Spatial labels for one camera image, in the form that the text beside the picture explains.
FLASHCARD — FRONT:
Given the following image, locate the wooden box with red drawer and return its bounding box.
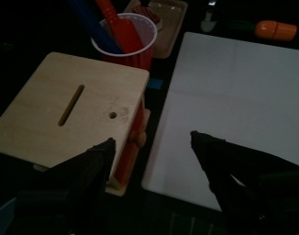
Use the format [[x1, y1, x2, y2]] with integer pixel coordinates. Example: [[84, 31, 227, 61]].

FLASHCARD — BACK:
[[0, 50, 152, 197]]

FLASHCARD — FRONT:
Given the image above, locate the small red block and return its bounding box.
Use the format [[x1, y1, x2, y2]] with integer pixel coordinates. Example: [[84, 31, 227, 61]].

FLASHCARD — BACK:
[[132, 4, 162, 28]]

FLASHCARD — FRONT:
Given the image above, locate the red plastic cup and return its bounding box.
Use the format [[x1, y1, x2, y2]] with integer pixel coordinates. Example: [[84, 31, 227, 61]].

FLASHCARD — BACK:
[[89, 12, 158, 73]]

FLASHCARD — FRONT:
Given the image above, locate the white cutting board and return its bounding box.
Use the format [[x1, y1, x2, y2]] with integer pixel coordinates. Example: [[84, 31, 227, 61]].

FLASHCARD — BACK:
[[140, 31, 299, 213]]

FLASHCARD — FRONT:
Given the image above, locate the grey bowl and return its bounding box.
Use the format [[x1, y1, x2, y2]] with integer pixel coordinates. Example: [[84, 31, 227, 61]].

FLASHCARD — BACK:
[[0, 196, 20, 235]]

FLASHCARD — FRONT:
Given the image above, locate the green block with white stripes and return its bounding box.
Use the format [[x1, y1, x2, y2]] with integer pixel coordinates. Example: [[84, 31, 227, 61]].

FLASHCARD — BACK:
[[162, 210, 223, 235]]

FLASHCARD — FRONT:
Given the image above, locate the orange toy carrot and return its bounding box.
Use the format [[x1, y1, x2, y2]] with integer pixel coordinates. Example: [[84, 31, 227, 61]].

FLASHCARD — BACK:
[[229, 19, 299, 41]]

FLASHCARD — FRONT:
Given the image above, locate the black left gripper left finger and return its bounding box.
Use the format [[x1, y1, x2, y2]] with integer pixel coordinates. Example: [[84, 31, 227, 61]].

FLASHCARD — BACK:
[[14, 137, 118, 235]]

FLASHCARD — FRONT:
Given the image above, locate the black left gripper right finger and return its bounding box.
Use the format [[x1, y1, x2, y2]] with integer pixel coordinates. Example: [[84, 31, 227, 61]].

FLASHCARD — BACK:
[[189, 130, 299, 235]]

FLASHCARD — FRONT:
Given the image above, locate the blue tape piece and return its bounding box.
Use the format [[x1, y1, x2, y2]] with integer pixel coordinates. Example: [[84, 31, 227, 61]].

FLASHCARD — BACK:
[[145, 78, 164, 90]]

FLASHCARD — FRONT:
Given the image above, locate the red plastic spatula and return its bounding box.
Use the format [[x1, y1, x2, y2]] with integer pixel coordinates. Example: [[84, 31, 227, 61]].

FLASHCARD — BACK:
[[94, 0, 145, 55]]

